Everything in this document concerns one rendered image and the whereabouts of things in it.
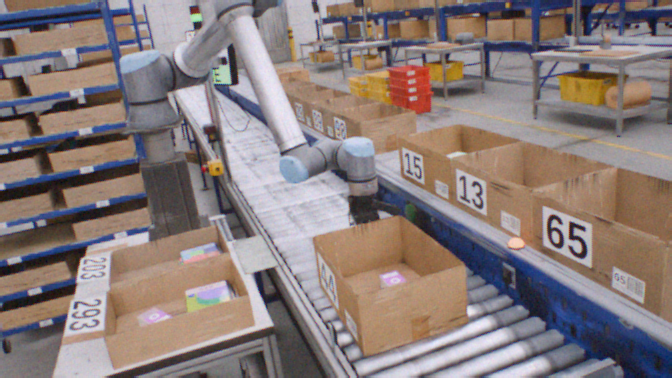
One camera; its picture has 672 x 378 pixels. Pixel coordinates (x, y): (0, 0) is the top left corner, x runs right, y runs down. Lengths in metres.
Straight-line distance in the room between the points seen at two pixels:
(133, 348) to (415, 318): 0.73
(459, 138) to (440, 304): 1.02
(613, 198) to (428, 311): 0.64
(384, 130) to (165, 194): 1.03
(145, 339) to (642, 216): 1.35
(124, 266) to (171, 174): 0.39
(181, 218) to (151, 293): 0.54
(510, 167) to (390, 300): 0.80
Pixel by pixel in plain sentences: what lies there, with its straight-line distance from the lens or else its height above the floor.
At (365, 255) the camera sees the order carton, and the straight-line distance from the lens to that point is 1.66.
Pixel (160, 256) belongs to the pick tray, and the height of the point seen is 0.78.
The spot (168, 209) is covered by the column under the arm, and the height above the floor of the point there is 0.89.
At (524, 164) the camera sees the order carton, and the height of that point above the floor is 0.97.
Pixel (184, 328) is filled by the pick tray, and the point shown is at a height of 0.81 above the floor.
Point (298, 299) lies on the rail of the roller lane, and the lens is 1.62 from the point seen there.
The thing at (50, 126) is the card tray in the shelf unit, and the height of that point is 1.18.
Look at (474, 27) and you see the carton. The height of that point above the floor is 0.98.
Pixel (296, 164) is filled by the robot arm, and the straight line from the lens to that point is 1.53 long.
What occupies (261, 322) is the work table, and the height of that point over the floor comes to 0.75.
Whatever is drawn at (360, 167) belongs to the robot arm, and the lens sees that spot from 1.57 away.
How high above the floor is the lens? 1.55
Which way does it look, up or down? 18 degrees down
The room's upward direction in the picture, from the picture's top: 8 degrees counter-clockwise
